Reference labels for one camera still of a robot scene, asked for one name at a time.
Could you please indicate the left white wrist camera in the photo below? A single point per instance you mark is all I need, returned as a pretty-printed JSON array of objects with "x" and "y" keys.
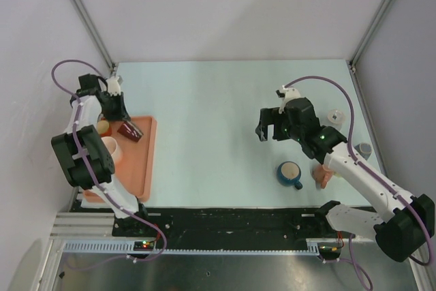
[{"x": 113, "y": 85}]

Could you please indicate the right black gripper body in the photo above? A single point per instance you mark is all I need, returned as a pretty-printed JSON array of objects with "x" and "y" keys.
[{"x": 283, "y": 129}]

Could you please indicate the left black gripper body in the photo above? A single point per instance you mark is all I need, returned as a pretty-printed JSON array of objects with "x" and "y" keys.
[{"x": 114, "y": 110}]

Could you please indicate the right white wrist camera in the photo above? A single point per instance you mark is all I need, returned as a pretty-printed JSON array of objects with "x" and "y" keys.
[{"x": 286, "y": 94}]

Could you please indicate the right aluminium frame post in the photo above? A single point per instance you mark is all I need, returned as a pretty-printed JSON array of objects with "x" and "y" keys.
[{"x": 375, "y": 23}]

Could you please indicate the salmon plastic tray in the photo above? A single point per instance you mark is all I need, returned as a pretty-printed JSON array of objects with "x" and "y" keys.
[{"x": 135, "y": 169}]

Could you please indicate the blue mug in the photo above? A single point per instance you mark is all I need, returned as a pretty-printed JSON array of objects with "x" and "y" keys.
[{"x": 289, "y": 174}]

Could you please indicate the grey mug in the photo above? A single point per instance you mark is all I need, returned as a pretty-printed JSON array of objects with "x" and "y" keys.
[{"x": 364, "y": 149}]

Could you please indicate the small salmon mug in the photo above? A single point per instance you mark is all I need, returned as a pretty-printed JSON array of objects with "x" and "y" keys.
[{"x": 321, "y": 175}]

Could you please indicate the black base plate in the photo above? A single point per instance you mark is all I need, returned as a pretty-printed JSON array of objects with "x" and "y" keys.
[{"x": 237, "y": 240}]

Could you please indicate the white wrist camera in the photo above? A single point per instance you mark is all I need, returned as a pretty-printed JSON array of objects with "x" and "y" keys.
[
  {"x": 113, "y": 85},
  {"x": 286, "y": 94}
]

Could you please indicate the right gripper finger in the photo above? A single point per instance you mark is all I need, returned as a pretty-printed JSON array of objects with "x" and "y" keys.
[
  {"x": 269, "y": 116},
  {"x": 262, "y": 131}
]

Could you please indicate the aluminium frame post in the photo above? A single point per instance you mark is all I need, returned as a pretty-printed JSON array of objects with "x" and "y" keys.
[
  {"x": 93, "y": 33},
  {"x": 375, "y": 23}
]

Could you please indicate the white cable duct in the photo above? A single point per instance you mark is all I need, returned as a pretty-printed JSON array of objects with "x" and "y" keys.
[{"x": 137, "y": 247}]

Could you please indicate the orange mug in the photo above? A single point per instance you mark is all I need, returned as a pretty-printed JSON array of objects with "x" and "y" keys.
[{"x": 103, "y": 128}]

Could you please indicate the large pink mug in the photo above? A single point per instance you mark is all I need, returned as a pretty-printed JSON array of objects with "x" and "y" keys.
[{"x": 113, "y": 148}]

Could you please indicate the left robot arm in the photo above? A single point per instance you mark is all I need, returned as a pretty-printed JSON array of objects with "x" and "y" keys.
[{"x": 85, "y": 160}]

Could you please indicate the dark brown mug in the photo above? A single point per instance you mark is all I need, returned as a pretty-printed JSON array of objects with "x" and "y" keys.
[{"x": 130, "y": 131}]

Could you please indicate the left aluminium frame post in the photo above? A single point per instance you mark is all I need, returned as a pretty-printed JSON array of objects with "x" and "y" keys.
[{"x": 93, "y": 33}]

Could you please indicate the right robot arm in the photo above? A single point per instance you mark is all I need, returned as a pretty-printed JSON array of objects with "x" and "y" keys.
[{"x": 403, "y": 222}]

